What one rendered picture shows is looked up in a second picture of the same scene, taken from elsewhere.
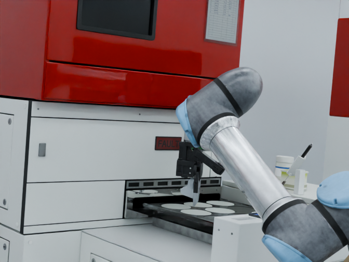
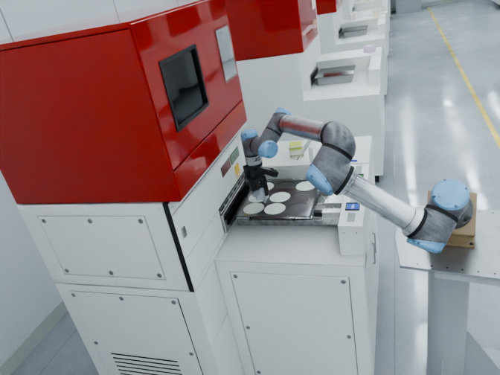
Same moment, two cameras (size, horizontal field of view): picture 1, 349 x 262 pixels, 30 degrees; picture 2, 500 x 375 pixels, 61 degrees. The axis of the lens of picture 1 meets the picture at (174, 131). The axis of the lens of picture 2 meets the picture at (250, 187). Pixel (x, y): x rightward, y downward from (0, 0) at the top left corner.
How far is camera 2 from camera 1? 117 cm
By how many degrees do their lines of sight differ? 35
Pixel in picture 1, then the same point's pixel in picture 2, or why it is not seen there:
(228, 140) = (362, 187)
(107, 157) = (208, 204)
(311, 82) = not seen: hidden behind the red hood
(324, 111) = not seen: hidden behind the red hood
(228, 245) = (354, 239)
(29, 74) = (154, 184)
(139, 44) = (204, 114)
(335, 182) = (443, 192)
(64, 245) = (210, 277)
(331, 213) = (452, 213)
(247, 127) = not seen: hidden behind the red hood
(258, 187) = (398, 212)
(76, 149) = (196, 214)
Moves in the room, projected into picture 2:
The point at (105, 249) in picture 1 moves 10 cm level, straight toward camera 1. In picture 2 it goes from (245, 267) to (260, 277)
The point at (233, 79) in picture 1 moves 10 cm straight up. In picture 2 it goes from (346, 142) to (344, 114)
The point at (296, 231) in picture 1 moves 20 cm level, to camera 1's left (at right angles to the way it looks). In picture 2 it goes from (437, 232) to (396, 259)
